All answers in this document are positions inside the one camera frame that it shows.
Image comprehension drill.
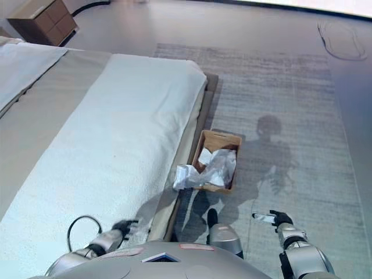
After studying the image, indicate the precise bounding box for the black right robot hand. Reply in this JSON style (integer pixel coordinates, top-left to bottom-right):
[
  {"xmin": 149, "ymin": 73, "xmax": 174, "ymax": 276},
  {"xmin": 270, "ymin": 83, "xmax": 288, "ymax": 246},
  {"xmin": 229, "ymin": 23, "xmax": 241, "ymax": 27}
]
[{"xmin": 251, "ymin": 209, "xmax": 294, "ymax": 233}]

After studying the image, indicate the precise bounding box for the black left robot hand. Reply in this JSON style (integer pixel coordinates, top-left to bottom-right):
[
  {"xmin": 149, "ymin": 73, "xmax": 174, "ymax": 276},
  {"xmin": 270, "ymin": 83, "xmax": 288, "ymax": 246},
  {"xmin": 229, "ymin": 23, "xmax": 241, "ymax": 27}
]
[{"xmin": 112, "ymin": 219, "xmax": 140, "ymax": 241}]

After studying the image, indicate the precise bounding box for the white garment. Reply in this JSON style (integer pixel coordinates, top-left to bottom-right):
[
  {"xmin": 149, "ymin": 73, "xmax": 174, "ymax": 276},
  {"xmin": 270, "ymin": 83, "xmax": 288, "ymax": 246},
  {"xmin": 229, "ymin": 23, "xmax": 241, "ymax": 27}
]
[{"xmin": 173, "ymin": 146, "xmax": 238, "ymax": 191}]

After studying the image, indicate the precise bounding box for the large bed with blanket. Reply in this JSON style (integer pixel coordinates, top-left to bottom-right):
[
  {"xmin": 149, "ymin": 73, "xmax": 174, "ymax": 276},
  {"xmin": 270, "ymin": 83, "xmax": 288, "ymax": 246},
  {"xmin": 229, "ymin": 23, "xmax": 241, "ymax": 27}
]
[{"xmin": 0, "ymin": 53, "xmax": 208, "ymax": 279}]

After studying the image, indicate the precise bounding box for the brown woven laundry basket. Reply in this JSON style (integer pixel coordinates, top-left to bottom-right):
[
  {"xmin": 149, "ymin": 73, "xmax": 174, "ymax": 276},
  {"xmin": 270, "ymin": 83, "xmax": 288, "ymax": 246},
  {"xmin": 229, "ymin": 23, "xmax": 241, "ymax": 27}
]
[{"xmin": 189, "ymin": 129, "xmax": 243, "ymax": 194}]

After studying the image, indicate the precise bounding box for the beige bed cover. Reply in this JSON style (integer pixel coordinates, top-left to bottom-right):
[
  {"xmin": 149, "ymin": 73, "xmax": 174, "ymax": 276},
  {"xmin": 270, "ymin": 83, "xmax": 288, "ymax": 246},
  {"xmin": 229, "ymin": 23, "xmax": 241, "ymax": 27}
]
[{"xmin": 0, "ymin": 47, "xmax": 121, "ymax": 226}]

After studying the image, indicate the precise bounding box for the silver robot torso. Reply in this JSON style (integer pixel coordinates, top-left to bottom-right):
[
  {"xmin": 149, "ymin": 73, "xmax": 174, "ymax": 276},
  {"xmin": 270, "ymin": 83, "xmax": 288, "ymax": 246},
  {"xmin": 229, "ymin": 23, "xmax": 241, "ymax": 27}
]
[{"xmin": 45, "ymin": 240, "xmax": 280, "ymax": 279}]

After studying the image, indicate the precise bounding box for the silver right robot leg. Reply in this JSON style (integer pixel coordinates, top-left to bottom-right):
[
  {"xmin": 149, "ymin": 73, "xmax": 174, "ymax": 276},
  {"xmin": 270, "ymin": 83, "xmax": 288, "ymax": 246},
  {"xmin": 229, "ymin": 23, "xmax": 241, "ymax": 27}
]
[{"xmin": 205, "ymin": 208, "xmax": 245, "ymax": 260}]

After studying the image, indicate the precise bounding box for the grey striped area rug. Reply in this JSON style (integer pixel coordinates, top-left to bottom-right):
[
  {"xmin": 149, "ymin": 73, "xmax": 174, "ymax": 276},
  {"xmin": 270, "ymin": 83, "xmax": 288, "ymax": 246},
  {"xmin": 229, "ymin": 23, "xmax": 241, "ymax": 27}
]
[{"xmin": 152, "ymin": 42, "xmax": 367, "ymax": 279}]

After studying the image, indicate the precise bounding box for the white pillow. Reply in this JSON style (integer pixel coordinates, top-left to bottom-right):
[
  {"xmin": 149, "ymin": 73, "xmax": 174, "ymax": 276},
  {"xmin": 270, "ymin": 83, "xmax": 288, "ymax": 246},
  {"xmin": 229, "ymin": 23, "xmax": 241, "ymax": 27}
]
[
  {"xmin": 0, "ymin": 42, "xmax": 69, "ymax": 117},
  {"xmin": 0, "ymin": 36, "xmax": 23, "ymax": 47}
]

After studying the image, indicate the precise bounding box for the small beige floor mat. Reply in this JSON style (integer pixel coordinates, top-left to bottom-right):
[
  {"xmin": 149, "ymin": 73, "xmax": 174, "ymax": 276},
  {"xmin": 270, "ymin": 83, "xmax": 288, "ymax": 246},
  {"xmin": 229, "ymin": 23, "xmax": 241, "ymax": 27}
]
[{"xmin": 316, "ymin": 19, "xmax": 369, "ymax": 62}]

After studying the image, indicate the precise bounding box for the brown wooden nightstand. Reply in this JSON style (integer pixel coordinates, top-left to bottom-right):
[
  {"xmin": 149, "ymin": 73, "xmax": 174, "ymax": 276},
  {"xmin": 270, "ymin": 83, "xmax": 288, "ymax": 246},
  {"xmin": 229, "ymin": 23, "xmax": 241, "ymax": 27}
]
[{"xmin": 6, "ymin": 0, "xmax": 80, "ymax": 48}]

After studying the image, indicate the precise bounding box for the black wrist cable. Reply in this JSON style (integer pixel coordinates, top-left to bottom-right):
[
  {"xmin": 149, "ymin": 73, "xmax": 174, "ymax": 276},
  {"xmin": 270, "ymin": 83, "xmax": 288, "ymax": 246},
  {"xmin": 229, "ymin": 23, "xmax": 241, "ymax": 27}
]
[{"xmin": 66, "ymin": 214, "xmax": 103, "ymax": 253}]

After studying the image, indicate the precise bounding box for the grey-brown bed frame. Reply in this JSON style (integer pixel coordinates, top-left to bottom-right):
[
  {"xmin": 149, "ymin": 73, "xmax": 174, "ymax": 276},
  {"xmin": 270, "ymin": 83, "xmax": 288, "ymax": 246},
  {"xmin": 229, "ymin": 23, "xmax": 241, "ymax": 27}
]
[{"xmin": 147, "ymin": 72, "xmax": 220, "ymax": 242}]

